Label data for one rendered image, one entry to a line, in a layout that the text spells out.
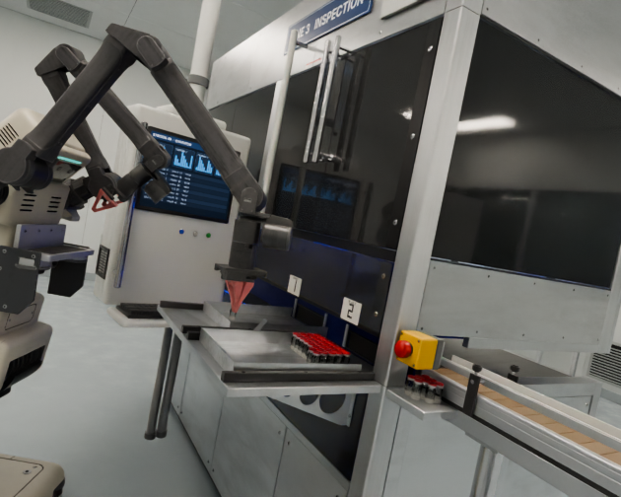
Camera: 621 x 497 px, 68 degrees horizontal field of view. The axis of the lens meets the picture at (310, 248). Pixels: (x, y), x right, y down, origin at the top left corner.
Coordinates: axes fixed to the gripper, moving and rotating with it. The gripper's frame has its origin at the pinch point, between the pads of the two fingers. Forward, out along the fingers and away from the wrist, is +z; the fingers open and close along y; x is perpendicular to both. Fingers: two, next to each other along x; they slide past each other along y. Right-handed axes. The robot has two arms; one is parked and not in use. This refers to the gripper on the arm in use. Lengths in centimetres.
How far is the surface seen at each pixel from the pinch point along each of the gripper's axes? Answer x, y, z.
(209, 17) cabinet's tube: 94, 8, -97
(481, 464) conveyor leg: -29, 52, 26
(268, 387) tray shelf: -8.8, 6.7, 14.6
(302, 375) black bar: -6.2, 16.0, 13.2
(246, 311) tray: 56, 26, 12
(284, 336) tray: 21.5, 24.7, 12.0
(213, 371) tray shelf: 0.4, -2.6, 14.3
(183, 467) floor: 110, 30, 100
